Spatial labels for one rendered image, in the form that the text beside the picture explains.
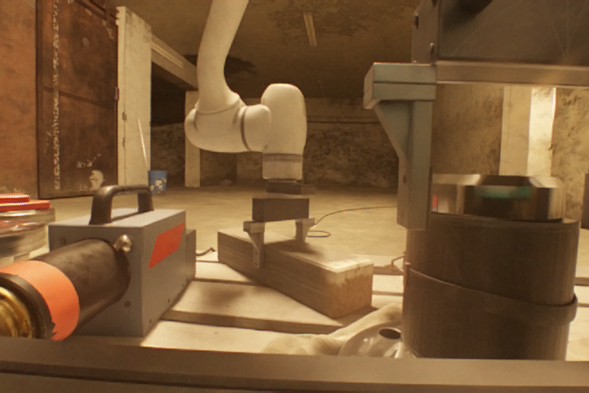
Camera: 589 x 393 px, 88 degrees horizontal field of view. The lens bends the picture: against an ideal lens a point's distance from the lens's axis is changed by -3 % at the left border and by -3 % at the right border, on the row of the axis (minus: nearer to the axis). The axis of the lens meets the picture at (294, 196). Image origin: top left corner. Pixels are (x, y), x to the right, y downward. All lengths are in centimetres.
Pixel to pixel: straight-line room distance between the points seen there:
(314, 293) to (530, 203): 40
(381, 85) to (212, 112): 55
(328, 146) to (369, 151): 134
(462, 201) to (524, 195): 4
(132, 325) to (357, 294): 37
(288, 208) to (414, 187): 52
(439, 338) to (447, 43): 22
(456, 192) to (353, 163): 1047
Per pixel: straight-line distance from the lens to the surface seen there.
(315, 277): 58
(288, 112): 68
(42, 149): 476
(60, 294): 40
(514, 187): 28
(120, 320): 55
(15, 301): 38
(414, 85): 21
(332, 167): 1072
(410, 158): 21
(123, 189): 57
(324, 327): 56
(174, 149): 1227
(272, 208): 68
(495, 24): 23
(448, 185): 28
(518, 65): 24
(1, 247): 84
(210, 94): 73
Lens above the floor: 39
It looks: 4 degrees down
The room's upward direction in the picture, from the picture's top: 1 degrees clockwise
